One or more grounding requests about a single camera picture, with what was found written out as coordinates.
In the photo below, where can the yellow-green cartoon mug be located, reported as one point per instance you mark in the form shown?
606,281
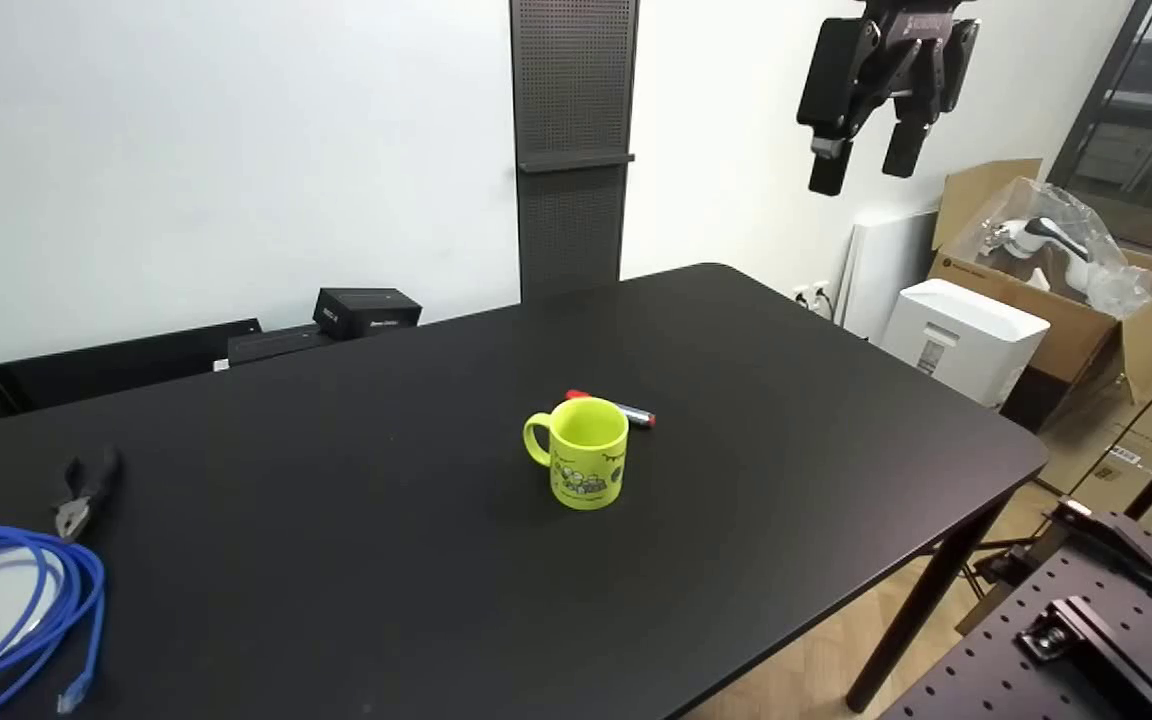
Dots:
583,444

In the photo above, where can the orange and grey marker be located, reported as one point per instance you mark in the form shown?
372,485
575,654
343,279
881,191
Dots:
638,419

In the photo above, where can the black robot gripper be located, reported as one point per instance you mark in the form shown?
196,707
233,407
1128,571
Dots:
899,49

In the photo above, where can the small black box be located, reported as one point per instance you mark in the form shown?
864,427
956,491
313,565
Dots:
348,314

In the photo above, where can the black table leg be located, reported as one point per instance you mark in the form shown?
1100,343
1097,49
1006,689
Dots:
948,555

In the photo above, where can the dark grey wall pillar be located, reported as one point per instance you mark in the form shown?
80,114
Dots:
575,66

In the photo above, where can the cardboard box with plastic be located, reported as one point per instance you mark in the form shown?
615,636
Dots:
1034,245

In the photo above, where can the black pliers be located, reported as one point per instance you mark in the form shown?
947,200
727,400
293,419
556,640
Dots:
85,485

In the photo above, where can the white flat panel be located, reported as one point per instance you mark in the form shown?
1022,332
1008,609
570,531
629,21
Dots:
886,254

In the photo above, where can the white appliance box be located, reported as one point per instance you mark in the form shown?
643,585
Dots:
962,337

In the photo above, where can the black monitor panel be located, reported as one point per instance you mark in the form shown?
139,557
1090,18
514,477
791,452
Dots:
80,372

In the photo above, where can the black perforated breadboard plate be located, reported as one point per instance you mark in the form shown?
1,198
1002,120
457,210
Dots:
1069,640

